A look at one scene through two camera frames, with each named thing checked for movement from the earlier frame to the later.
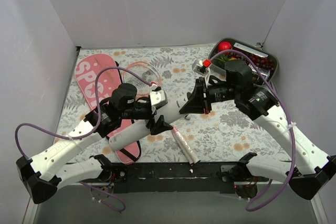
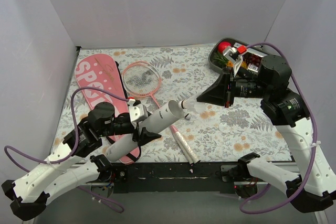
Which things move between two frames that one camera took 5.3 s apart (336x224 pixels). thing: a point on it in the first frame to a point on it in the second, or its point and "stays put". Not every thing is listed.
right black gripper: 205,98 to 228,87
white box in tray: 250,50 stays put
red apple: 224,45 stays put
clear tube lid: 224,127 stays put
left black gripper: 151,115 to 134,128
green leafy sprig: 222,59 stays put
